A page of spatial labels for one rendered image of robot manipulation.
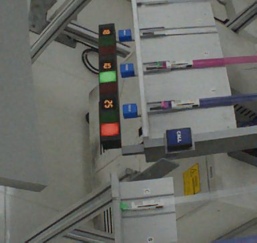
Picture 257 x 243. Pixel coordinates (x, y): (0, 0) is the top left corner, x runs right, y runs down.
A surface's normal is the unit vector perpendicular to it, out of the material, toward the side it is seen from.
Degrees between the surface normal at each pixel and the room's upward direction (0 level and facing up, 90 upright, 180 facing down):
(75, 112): 0
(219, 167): 0
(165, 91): 43
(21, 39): 0
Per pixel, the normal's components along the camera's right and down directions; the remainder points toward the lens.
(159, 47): -0.11, -0.58
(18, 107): 0.60, -0.50
